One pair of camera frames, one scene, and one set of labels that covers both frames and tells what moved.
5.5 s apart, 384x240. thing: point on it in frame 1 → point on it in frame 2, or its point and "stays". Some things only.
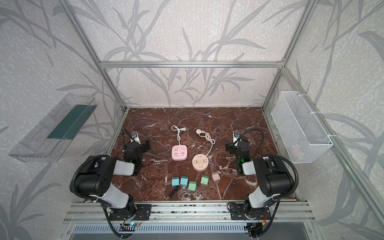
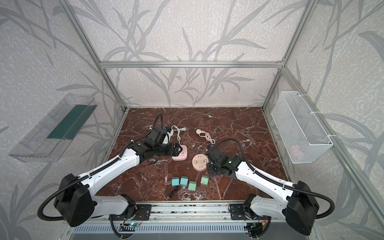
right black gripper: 231,147 → 212,163
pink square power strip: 179,152 stays
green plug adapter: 204,180 stays
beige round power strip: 200,162 stays
